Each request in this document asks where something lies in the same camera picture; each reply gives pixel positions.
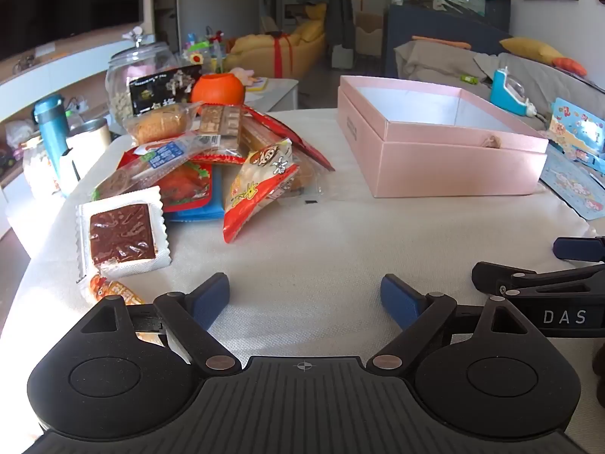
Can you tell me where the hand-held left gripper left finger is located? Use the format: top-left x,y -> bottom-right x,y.
81,272 -> 242,377

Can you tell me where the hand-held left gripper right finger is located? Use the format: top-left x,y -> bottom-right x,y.
366,273 -> 531,375

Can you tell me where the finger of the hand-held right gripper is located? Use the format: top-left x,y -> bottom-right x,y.
472,261 -> 605,302
553,235 -> 605,264

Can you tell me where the red roast duck snack packet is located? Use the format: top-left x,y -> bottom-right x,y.
158,161 -> 214,210

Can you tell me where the small round cake packet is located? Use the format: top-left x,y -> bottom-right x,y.
282,154 -> 323,200

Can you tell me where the pink cardboard box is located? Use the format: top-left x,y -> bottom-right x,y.
337,75 -> 550,198

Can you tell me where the long bread clear packet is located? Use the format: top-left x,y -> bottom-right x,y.
196,103 -> 335,186

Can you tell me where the round bun clear packet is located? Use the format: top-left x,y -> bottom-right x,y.
124,102 -> 205,146

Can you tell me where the colourful cartoon card packet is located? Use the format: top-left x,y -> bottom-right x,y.
539,144 -> 605,221

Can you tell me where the white tablecloth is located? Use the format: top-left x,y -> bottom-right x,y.
0,107 -> 605,440

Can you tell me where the orange sausage snack packet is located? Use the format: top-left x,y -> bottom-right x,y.
78,273 -> 166,347

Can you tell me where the brown cake white wrapper packet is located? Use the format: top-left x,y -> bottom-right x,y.
76,187 -> 172,281

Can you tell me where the colourful cartoon card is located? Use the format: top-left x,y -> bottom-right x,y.
548,97 -> 605,166

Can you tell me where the red yellow cartoon snack packet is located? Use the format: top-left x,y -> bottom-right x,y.
222,138 -> 301,245

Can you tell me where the clear packet with blue label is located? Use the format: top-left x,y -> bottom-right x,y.
93,133 -> 224,201

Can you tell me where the blue toy iron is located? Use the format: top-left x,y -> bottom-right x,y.
489,68 -> 536,118

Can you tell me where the orange cushion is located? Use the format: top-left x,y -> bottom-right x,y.
552,57 -> 589,77

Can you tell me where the white cup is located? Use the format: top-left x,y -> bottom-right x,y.
65,118 -> 112,185

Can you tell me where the yellow cushion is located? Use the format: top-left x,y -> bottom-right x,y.
499,37 -> 564,66

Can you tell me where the orange pumpkin bucket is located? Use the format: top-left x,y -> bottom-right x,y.
190,73 -> 247,107

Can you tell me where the white coffee table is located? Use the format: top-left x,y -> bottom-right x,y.
243,78 -> 300,113

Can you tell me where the black plum snack packet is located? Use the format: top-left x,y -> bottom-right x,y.
127,64 -> 205,117

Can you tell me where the small jar with white contents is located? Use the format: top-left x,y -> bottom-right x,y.
21,136 -> 61,200

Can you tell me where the grey sofa blanket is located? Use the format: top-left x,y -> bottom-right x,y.
393,38 -> 605,133

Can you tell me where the teal thermos bottle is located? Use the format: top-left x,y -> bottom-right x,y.
32,95 -> 71,194

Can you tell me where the glass jar with lid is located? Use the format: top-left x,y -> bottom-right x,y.
105,26 -> 177,124

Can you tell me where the yellow plush sofa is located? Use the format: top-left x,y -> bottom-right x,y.
223,3 -> 330,78

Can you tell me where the dark coat on stand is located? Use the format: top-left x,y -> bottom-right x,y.
298,0 -> 356,51

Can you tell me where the black television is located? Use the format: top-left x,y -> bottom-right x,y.
0,0 -> 144,63

